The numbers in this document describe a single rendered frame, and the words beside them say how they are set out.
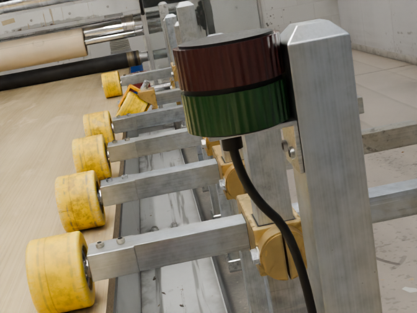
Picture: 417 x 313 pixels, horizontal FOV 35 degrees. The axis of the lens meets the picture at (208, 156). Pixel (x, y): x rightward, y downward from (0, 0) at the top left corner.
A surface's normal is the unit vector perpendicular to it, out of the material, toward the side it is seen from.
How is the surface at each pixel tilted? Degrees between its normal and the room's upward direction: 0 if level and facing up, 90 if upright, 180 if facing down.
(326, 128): 90
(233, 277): 0
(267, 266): 90
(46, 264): 50
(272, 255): 90
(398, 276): 0
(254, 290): 90
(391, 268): 0
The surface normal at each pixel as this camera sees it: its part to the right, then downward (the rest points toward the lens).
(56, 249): -0.11, -0.73
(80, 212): 0.11, 0.27
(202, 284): -0.17, -0.95
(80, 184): -0.06, -0.55
